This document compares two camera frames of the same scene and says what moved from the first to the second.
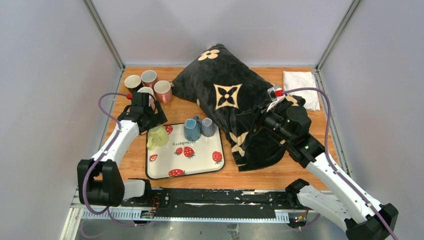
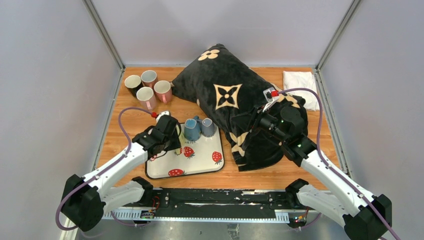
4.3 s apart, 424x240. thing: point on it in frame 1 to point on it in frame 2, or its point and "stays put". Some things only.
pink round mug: (163, 91) stays put
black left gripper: (141, 100) to (174, 137)
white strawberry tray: (180, 157) stays put
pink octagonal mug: (149, 90) stays put
